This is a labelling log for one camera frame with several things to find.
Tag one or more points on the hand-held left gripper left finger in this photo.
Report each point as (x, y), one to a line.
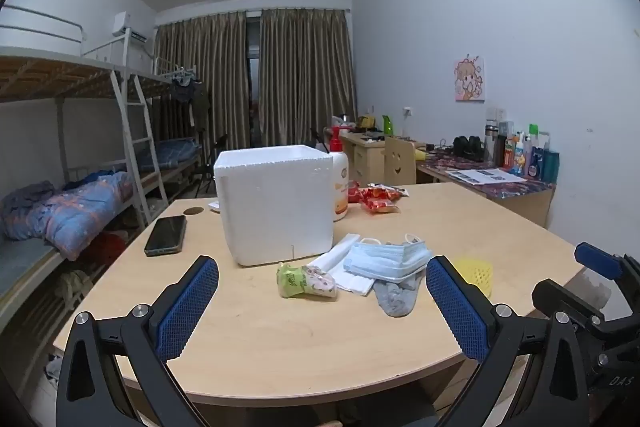
(187, 307)

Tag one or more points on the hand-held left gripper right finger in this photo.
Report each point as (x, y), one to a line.
(457, 307)

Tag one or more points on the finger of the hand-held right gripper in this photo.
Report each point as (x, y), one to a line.
(560, 297)
(595, 259)

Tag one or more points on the grey sock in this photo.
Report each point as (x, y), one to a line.
(397, 297)

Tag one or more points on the blue face mask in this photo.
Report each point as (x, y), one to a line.
(385, 259)

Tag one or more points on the white foam box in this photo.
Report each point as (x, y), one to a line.
(275, 207)

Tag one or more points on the narrow white tissue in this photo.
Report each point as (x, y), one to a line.
(332, 252)

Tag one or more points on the yellow mesh sponge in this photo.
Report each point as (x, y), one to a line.
(475, 274)

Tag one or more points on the black smartphone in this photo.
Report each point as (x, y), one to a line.
(165, 234)

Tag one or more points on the red bag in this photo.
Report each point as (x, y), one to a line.
(107, 247)

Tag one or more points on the white small device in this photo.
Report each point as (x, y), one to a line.
(214, 206)

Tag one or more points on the desk with patterned cover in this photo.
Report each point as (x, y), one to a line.
(505, 194)

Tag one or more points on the green snack packet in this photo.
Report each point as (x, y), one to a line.
(300, 279)

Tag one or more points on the beige crumpled clothes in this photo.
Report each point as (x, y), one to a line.
(72, 284)

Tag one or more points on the row of toiletry bottles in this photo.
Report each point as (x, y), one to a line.
(525, 154)

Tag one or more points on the red snack packet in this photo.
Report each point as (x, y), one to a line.
(380, 206)
(382, 193)
(353, 193)

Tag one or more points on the white printed papers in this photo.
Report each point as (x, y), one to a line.
(485, 176)

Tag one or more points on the black folding chair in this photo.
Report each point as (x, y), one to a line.
(210, 162)

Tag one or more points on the blue plaid quilt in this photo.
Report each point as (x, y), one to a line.
(75, 212)

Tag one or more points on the grey clothes on floor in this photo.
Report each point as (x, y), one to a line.
(52, 369)

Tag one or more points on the dark blue quilt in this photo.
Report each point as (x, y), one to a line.
(170, 153)

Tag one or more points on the wooden smiley face chair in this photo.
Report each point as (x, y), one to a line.
(399, 162)

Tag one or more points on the black headphones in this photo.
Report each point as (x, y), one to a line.
(467, 148)

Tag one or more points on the white pump bottle red cap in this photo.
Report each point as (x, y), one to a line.
(340, 187)

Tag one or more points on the white bed ladder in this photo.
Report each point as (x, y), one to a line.
(141, 141)

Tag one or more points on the light wooden desk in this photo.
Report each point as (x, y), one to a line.
(365, 152)

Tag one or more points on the green spray bottle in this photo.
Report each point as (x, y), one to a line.
(388, 127)

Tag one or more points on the dark hanging clothes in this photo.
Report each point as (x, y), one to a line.
(192, 102)

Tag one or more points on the yellow black case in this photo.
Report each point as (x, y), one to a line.
(367, 122)

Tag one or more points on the brown curtain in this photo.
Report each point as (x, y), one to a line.
(200, 82)
(305, 77)

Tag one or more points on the white metal bunk bed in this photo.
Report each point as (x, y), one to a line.
(50, 77)

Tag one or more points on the white air conditioner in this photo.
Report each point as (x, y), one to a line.
(127, 27)

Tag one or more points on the white wall switch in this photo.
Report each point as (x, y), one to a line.
(496, 114)

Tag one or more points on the pink cartoon wall poster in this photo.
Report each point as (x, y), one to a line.
(470, 79)

